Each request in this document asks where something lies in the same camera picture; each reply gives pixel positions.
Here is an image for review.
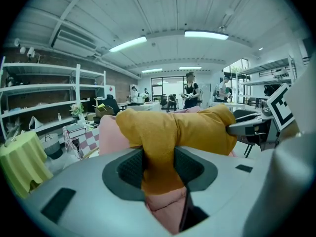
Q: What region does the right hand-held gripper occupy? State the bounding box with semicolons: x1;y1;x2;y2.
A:
226;64;316;234

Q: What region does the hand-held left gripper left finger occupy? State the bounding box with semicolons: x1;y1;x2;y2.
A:
21;147;171;237

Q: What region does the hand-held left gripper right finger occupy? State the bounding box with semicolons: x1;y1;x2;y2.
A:
173;146;264;237

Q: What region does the yellow pillow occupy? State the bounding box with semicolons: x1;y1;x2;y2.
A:
115;103;238;197

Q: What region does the pink checkered cloth table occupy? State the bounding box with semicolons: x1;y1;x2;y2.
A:
62;125;101;160

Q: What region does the grey woven basket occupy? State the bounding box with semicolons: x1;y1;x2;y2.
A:
40;133;64;160

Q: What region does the stack of books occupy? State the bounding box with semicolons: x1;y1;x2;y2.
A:
65;124;87;139

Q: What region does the white metal shelving unit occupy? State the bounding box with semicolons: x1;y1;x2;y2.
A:
0;55;107;139
236;55;297;106

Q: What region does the round table with yellow-green cloth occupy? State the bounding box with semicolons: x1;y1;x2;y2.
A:
0;131;54;198

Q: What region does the flower bouquet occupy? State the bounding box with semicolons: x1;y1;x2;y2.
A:
69;103;85;119

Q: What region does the open cardboard box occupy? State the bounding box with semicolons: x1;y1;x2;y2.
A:
92;104;115;119

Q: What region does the white bag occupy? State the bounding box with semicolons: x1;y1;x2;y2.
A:
28;116;44;131

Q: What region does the black office chair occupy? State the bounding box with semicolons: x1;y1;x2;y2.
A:
104;94;120;116

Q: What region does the glass door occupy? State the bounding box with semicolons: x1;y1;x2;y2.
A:
151;76;186;102

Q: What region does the white table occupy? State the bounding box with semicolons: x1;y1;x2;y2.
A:
118;101;161;112

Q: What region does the ceiling air conditioner unit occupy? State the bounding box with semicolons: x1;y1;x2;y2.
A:
50;28;98;58

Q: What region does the white security camera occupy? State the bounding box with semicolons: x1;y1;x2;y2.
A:
13;38;38;59

